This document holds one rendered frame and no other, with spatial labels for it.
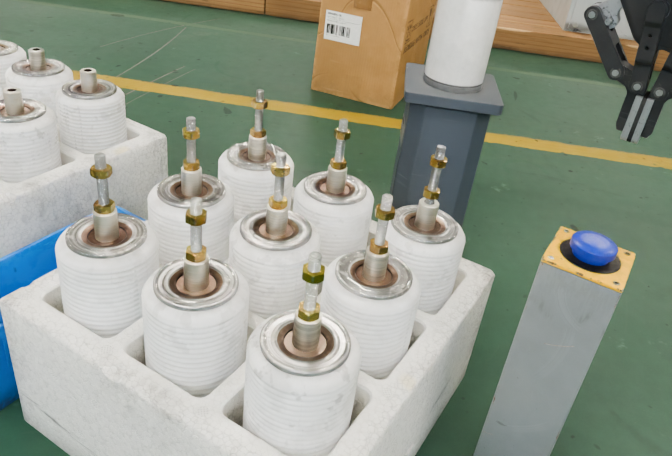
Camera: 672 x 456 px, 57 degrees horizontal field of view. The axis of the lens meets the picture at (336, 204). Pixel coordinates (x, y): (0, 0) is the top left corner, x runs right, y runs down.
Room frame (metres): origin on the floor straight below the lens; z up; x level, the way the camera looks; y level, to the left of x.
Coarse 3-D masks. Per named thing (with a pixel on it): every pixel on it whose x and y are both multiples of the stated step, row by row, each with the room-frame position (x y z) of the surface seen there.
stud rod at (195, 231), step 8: (192, 200) 0.44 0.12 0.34; (200, 200) 0.44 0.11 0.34; (192, 208) 0.43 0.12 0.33; (200, 208) 0.44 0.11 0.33; (192, 232) 0.43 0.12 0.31; (200, 232) 0.44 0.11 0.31; (192, 240) 0.43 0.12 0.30; (200, 240) 0.44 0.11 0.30; (192, 248) 0.43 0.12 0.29; (200, 248) 0.44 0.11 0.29
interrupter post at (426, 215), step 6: (420, 204) 0.59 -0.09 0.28; (426, 204) 0.58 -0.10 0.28; (438, 204) 0.59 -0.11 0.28; (420, 210) 0.58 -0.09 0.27; (426, 210) 0.58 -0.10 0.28; (432, 210) 0.58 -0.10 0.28; (420, 216) 0.58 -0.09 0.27; (426, 216) 0.58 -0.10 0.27; (432, 216) 0.58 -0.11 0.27; (420, 222) 0.58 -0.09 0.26; (426, 222) 0.58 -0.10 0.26; (432, 222) 0.58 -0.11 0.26; (420, 228) 0.58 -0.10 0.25; (426, 228) 0.58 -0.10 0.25; (432, 228) 0.58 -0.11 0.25
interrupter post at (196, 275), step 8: (184, 256) 0.44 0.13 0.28; (208, 256) 0.44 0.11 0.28; (184, 264) 0.43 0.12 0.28; (192, 264) 0.43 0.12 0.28; (200, 264) 0.43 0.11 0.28; (208, 264) 0.44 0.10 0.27; (184, 272) 0.43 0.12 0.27; (192, 272) 0.43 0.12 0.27; (200, 272) 0.43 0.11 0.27; (208, 272) 0.44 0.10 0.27; (184, 280) 0.43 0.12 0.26; (192, 280) 0.43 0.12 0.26; (200, 280) 0.43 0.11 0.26; (208, 280) 0.44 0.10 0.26; (192, 288) 0.43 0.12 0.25; (200, 288) 0.43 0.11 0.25
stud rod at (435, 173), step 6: (438, 150) 0.59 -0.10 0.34; (444, 150) 0.59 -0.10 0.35; (438, 156) 0.59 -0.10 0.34; (432, 168) 0.59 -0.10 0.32; (438, 168) 0.59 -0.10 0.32; (432, 174) 0.59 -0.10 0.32; (438, 174) 0.59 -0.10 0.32; (432, 180) 0.59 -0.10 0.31; (438, 180) 0.59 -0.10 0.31; (432, 186) 0.59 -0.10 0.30; (426, 198) 0.59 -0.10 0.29; (432, 204) 0.59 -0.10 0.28
